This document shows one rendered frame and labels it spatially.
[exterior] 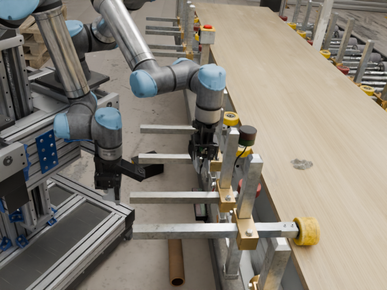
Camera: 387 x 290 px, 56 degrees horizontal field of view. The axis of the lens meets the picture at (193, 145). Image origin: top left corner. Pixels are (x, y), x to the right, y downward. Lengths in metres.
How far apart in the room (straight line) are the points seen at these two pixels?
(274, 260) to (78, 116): 0.67
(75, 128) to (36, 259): 1.03
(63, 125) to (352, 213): 0.95
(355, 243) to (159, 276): 1.20
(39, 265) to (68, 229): 0.25
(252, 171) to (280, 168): 0.47
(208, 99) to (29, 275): 1.29
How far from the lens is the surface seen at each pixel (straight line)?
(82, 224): 2.10
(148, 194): 1.26
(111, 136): 1.08
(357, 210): 1.34
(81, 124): 1.09
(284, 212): 1.22
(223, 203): 1.25
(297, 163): 1.45
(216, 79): 0.97
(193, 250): 2.23
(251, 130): 1.19
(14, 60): 1.54
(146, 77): 0.97
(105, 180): 1.19
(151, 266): 2.15
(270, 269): 0.82
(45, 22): 1.12
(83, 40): 1.58
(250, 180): 0.97
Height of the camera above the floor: 1.69
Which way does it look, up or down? 33 degrees down
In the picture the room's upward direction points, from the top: 6 degrees clockwise
